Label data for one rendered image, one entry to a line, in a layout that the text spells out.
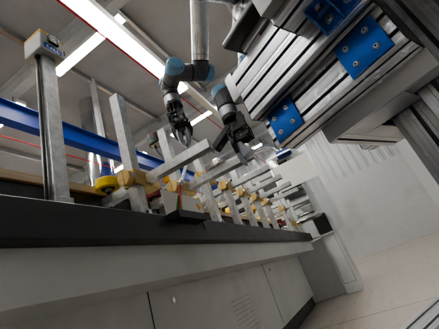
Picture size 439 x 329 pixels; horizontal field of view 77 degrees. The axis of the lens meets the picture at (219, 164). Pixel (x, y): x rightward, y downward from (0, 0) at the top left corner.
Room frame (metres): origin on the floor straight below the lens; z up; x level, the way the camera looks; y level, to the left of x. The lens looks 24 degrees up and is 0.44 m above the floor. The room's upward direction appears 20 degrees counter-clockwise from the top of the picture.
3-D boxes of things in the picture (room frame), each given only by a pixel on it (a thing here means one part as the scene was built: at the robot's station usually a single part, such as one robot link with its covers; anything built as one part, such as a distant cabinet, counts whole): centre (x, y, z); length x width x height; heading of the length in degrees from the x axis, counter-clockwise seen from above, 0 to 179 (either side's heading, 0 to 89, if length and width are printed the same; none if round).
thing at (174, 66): (0.91, 0.03, 1.31); 0.11 x 0.11 x 0.08; 28
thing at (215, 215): (1.25, 0.10, 0.86); 0.03 x 0.03 x 0.48; 70
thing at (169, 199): (0.98, 0.17, 0.75); 0.26 x 0.01 x 0.10; 160
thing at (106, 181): (0.87, 0.39, 0.85); 0.08 x 0.08 x 0.11
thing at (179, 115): (0.98, 0.10, 1.15); 0.09 x 0.08 x 0.12; 0
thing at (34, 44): (0.53, 0.36, 1.18); 0.07 x 0.07 x 0.08; 70
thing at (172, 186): (1.03, 0.18, 0.85); 0.13 x 0.06 x 0.05; 160
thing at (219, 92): (0.95, -0.11, 1.13); 0.09 x 0.08 x 0.11; 97
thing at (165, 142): (1.01, 0.18, 0.89); 0.03 x 0.03 x 0.48; 70
